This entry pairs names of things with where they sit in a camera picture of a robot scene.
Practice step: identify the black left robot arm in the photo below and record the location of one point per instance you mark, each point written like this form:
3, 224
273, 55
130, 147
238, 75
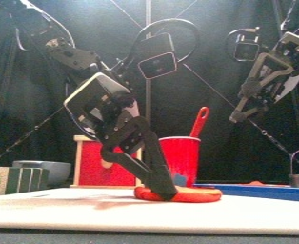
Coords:
74, 58

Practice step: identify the red plastic cup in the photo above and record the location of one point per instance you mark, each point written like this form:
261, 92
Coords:
180, 158

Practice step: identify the shallow rectangular plastic tray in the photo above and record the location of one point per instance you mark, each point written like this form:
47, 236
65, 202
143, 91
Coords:
261, 192

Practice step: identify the vertical metal frame pole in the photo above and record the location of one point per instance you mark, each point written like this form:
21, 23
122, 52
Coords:
147, 9

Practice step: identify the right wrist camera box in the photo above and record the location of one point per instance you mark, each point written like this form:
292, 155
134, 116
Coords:
246, 50

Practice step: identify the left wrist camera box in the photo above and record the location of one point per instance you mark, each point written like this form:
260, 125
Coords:
157, 65

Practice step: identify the white cutting board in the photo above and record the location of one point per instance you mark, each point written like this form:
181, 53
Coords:
113, 216

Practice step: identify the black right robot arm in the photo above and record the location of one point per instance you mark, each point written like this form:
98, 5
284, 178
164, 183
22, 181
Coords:
294, 85

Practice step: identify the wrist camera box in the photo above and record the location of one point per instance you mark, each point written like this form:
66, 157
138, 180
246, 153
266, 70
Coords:
157, 65
246, 50

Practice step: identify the grey bowl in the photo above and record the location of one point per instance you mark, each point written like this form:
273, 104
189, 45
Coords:
55, 171

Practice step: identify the small elongated red dough piece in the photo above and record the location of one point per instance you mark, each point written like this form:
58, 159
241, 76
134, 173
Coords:
257, 183

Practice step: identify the patterned box with green dot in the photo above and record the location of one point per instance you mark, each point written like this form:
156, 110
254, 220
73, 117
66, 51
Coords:
2, 181

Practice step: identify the blue tape piece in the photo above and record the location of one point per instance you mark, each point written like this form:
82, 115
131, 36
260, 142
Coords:
180, 180

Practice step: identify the red wooden box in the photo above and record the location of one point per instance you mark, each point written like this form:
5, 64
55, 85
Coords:
89, 171

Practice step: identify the thin diagonal frame brace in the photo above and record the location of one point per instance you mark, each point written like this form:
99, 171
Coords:
23, 136
214, 89

